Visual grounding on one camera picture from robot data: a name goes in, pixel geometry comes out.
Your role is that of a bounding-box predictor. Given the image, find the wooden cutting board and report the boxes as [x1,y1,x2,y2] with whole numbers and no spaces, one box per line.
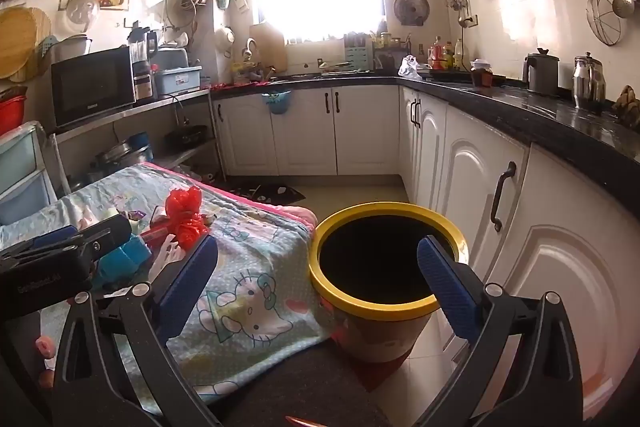
[249,21,288,74]

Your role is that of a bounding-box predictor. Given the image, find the dark glass jar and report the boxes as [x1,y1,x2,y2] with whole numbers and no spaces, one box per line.
[470,61,495,88]

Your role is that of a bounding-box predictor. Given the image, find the turquoise knitted cloth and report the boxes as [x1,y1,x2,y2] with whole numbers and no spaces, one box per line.
[97,237,153,290]

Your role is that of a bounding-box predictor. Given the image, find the plastic drawer unit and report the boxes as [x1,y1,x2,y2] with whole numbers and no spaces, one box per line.
[0,121,58,225]

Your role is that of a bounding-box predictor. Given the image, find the clear round lid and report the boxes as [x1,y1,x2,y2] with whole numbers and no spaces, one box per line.
[66,0,101,32]

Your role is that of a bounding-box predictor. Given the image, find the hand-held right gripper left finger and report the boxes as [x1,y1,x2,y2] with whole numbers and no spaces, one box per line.
[54,236,223,427]

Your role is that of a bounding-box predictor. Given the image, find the black gas stove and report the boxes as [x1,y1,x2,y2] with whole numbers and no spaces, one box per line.
[417,67,473,82]

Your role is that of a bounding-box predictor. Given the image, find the white round hanging utensil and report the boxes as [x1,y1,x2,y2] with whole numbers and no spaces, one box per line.
[215,26,236,58]

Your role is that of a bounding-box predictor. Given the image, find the grey-blue dish box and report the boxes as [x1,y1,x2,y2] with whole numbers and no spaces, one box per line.
[152,48,203,95]

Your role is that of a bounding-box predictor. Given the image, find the black frying pan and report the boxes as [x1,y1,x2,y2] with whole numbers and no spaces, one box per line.
[165,124,208,146]

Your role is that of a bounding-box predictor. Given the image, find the red plastic bag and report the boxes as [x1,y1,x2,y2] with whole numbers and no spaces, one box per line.
[165,188,213,252]

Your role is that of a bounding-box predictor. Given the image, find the black electric kettle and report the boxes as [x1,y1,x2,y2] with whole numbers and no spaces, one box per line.
[522,48,561,96]

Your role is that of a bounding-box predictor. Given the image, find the yellow rimmed trash bin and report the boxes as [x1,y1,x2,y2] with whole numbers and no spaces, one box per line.
[308,202,471,364]

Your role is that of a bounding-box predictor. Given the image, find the round wall fan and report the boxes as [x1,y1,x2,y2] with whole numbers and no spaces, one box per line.
[393,0,431,26]

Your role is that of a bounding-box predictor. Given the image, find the stainless steel kettle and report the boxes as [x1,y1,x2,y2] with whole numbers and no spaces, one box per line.
[572,52,608,110]

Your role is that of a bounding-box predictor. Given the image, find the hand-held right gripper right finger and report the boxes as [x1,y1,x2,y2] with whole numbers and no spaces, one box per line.
[416,234,586,427]

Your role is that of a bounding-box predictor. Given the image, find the black blender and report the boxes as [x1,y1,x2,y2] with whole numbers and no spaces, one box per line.
[127,27,160,100]

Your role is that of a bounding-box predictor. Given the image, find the red plastic basin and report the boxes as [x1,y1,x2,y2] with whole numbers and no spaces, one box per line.
[0,96,28,130]

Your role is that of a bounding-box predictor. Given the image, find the teal knife block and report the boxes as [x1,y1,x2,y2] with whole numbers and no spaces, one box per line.
[344,32,375,72]

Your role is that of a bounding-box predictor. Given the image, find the cartoon cat printed blanket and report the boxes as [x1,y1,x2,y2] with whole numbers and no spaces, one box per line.
[0,162,341,413]

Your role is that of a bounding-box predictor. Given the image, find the white plastic bag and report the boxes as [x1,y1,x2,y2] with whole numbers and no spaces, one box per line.
[397,55,423,80]

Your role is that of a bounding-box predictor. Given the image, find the brown scaly object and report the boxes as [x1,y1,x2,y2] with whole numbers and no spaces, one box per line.
[614,85,640,130]

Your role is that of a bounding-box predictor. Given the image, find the steel cooking pot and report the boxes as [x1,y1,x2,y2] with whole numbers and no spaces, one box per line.
[95,142,153,172]

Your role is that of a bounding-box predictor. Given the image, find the blue hanging basket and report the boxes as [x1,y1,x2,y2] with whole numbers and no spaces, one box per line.
[261,89,292,116]

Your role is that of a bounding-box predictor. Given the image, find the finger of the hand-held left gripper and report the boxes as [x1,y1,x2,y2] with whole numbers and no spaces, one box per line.
[0,225,83,260]
[75,213,133,260]

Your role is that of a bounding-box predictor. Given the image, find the white pot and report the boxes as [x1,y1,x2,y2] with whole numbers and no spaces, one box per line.
[54,34,93,62]

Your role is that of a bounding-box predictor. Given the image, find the black microwave oven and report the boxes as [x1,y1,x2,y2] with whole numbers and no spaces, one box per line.
[51,46,137,128]

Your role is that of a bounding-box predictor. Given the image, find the steel shelf rack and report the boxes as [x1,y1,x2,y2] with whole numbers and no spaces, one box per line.
[52,88,226,188]

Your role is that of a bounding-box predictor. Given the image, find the black floor mat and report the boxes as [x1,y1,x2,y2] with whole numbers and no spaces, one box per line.
[227,182,306,204]

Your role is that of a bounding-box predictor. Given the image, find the round bamboo boards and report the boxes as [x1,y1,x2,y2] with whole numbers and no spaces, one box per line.
[0,6,53,82]

